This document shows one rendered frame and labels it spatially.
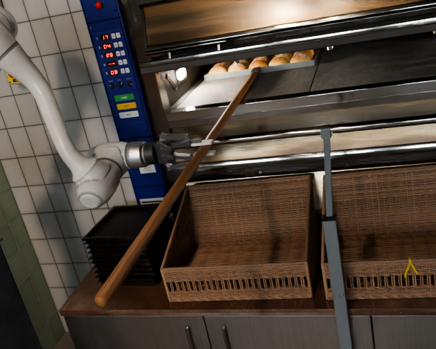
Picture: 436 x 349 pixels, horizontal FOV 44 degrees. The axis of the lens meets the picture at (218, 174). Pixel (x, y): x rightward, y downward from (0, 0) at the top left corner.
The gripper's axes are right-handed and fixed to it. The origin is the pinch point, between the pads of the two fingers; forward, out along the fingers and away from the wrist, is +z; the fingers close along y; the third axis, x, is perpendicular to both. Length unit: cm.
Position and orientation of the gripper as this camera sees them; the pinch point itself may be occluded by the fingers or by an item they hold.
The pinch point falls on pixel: (203, 147)
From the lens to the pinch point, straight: 176.1
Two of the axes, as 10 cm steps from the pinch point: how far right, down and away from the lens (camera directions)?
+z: 9.5, -0.8, -2.9
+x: -2.3, 4.2, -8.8
